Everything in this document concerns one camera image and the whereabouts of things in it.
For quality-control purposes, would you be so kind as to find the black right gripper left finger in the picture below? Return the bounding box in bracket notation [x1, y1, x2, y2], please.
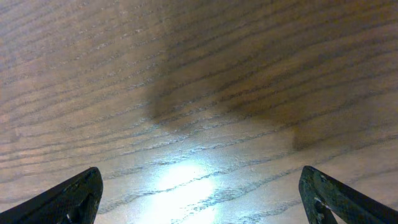
[1, 167, 103, 224]

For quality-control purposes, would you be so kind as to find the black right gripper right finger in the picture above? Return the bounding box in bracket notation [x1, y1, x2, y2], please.
[298, 166, 397, 224]

